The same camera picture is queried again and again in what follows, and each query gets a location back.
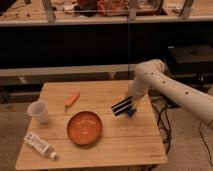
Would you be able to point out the toy carrot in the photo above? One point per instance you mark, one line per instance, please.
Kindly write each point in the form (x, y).
(71, 100)

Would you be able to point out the white tube bottle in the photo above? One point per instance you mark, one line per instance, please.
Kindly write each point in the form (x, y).
(41, 146)

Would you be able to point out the black box on shelf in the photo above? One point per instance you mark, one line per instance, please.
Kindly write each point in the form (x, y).
(194, 59)

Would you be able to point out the orange bowl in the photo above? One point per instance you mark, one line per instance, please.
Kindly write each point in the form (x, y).
(84, 128)

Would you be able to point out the wooden folding table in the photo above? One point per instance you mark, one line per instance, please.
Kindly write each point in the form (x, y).
(123, 140)

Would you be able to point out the black white striped gripper finger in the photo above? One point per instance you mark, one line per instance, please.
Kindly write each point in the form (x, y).
(124, 103)
(122, 111)

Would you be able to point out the white plastic cup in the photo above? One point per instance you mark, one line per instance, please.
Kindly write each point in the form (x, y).
(38, 110)

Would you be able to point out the long wooden workbench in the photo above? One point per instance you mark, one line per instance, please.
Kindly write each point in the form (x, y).
(92, 12)

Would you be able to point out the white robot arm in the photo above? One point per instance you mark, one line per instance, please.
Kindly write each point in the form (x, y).
(151, 74)

